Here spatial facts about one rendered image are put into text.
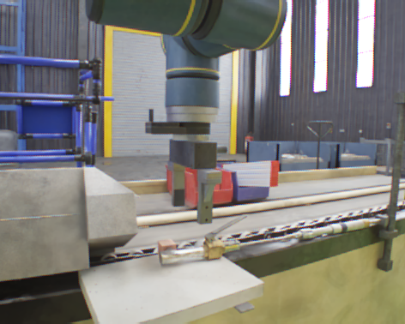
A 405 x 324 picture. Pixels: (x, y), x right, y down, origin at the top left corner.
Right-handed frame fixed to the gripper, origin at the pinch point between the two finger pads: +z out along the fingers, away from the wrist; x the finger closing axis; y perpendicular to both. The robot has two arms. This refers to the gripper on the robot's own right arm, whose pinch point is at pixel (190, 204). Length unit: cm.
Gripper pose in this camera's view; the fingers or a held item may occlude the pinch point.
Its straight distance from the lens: 62.1
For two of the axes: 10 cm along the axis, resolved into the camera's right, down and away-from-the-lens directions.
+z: -0.2, 9.9, 1.1
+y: 9.0, -0.3, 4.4
